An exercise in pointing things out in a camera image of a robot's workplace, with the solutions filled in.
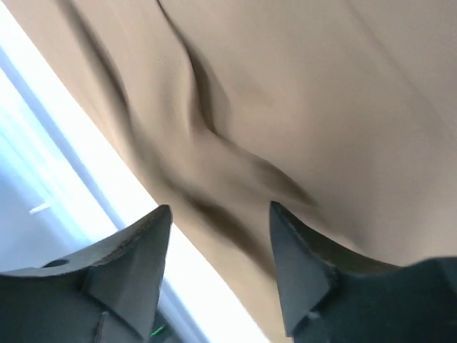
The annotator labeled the brown fabric skirt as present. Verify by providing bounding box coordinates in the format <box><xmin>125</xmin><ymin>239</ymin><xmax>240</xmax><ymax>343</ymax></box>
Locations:
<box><xmin>6</xmin><ymin>1</ymin><xmax>456</xmax><ymax>342</ymax></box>

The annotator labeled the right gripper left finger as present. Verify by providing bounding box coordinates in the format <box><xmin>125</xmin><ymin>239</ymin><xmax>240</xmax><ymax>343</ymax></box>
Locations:
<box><xmin>1</xmin><ymin>205</ymin><xmax>172</xmax><ymax>342</ymax></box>

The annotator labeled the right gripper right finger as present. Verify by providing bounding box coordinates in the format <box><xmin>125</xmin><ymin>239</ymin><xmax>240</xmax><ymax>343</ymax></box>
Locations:
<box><xmin>269</xmin><ymin>202</ymin><xmax>456</xmax><ymax>342</ymax></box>

